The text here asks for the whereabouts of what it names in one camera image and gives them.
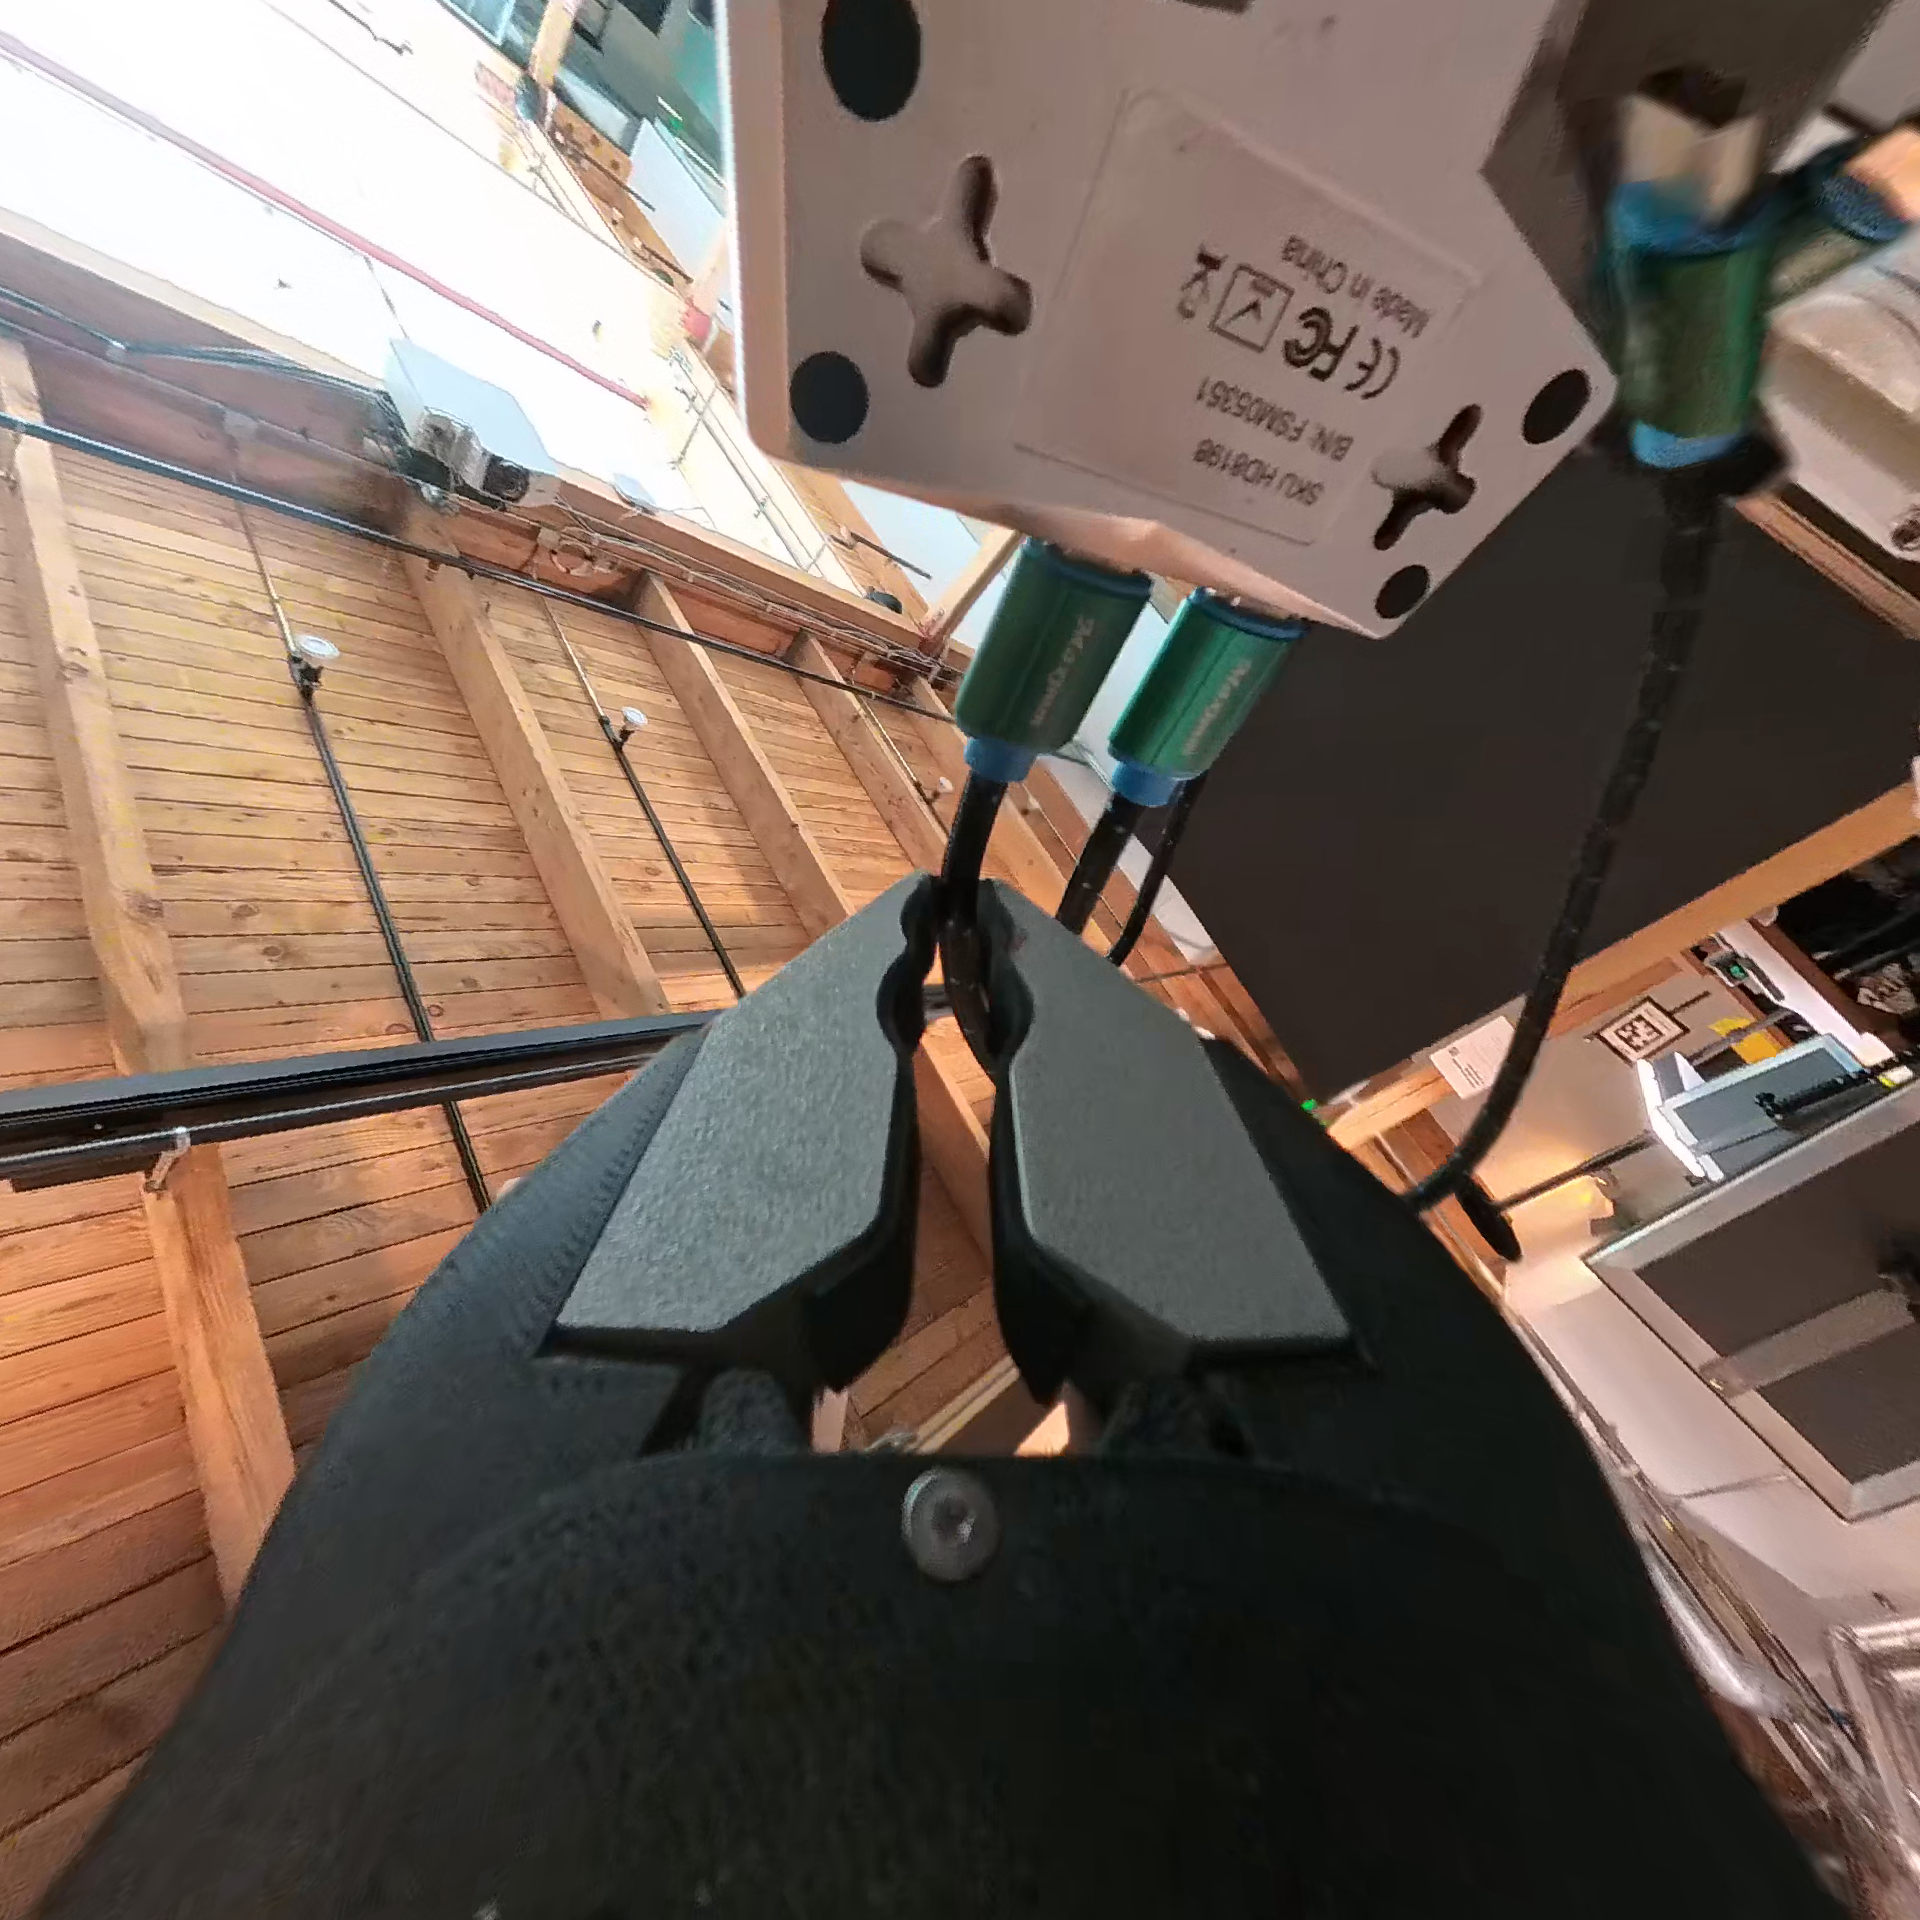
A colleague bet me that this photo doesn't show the black ceiling rail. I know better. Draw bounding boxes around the black ceiling rail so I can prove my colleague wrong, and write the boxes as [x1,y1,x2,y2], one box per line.
[0,1013,722,1191]

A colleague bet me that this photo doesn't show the white ceiling junction box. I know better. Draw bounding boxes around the white ceiling junction box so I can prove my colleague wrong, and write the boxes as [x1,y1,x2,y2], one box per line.
[382,338,559,510]

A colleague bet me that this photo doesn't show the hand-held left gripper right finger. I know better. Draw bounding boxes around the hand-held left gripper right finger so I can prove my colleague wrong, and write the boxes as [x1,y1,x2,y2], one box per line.
[975,883,1352,1406]

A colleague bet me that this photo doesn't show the silver hdmi switch box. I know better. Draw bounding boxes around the silver hdmi switch box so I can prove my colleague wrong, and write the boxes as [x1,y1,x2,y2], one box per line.
[717,0,1870,644]

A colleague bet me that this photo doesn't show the black braided hdmi cable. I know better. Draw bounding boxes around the black braided hdmi cable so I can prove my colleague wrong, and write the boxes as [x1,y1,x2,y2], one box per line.
[1054,589,1310,970]
[930,538,1154,1083]
[1407,83,1914,1263]

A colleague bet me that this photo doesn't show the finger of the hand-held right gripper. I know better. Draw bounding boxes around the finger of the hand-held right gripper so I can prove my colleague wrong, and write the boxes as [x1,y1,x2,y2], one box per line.
[1758,248,1920,501]

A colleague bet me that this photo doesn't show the silver framed black panel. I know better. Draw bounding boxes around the silver framed black panel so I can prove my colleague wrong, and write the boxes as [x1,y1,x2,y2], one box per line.
[1586,1171,1920,1521]

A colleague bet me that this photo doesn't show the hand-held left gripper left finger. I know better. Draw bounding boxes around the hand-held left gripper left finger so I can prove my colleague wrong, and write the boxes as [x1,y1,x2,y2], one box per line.
[552,874,945,1395]

